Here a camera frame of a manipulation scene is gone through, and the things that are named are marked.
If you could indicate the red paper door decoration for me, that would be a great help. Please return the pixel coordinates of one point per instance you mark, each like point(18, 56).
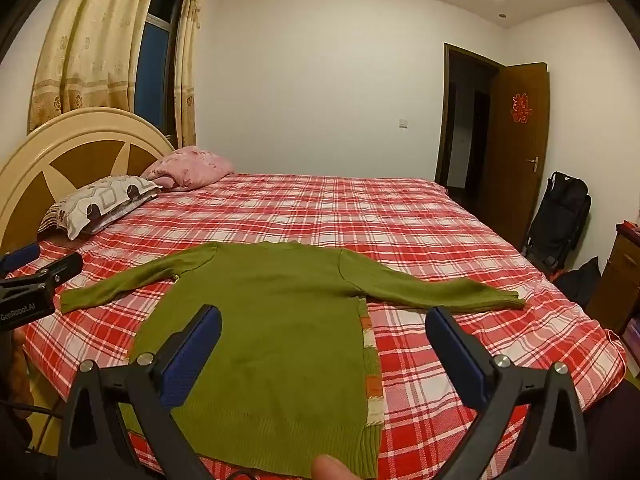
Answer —
point(520, 108)

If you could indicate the wide beige floral curtain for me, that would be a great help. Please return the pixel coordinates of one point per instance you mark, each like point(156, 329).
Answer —
point(85, 35)

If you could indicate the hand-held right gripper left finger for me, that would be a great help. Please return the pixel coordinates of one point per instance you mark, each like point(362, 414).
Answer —
point(197, 350)

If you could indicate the green knit sweater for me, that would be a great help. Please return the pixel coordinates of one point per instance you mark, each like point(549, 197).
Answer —
point(280, 320)

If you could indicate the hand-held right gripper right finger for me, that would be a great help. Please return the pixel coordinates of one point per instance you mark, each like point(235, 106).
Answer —
point(457, 355)

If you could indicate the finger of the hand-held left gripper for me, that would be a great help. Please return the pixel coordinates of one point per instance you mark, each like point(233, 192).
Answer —
point(60, 267)
point(20, 256)

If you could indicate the black bag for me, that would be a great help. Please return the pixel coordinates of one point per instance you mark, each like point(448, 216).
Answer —
point(560, 215)
point(580, 280)

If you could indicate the person's right hand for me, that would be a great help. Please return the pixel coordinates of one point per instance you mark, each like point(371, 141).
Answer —
point(332, 469)

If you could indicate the grey patterned pillow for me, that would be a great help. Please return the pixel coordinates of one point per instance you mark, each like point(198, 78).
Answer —
point(105, 200)

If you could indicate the brown door frame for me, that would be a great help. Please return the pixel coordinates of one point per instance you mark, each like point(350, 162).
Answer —
point(441, 135)

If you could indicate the window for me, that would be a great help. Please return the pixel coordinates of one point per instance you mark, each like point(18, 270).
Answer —
point(155, 60)

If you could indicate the pink pillow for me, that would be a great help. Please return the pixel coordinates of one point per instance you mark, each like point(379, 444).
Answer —
point(195, 165)

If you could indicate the narrow beige floral curtain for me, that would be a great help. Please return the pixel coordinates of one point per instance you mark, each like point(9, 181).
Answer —
point(189, 60)

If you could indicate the cream wooden headboard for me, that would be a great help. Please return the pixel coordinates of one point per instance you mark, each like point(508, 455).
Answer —
point(75, 120)

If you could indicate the brown wooden door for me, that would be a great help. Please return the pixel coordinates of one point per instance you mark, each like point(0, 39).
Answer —
point(510, 170)

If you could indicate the wooden cabinet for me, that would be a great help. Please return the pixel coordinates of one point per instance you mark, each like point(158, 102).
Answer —
point(620, 270)

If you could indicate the bed with red plaid sheet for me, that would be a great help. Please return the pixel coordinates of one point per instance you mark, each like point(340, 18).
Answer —
point(400, 220)

